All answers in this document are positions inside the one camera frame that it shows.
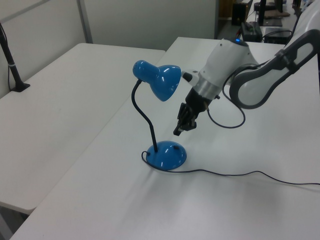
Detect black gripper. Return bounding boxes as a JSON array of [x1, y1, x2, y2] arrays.
[[173, 87, 218, 137]]

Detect blue gooseneck desk lamp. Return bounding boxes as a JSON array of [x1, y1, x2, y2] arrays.
[[131, 59, 188, 171]]

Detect black device with green top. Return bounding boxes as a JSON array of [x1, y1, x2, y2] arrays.
[[239, 21, 264, 42]]

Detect tall black box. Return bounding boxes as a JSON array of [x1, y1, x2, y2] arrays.
[[231, 2, 247, 26]]

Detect low black box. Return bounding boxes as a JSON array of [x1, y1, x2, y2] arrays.
[[263, 29, 293, 45]]

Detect white side table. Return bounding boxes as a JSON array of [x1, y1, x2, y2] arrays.
[[0, 42, 167, 240]]

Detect black monitor stand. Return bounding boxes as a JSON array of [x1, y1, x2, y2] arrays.
[[258, 0, 283, 27]]

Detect black robot wrist cable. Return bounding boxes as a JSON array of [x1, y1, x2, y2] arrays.
[[206, 63, 247, 130]]

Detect black lamp power cable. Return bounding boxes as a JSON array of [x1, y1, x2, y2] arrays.
[[140, 149, 320, 186]]

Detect grey partition post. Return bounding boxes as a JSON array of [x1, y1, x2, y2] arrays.
[[76, 0, 94, 44]]

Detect black clamped camera pole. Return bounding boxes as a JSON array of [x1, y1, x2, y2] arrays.
[[0, 21, 31, 93]]

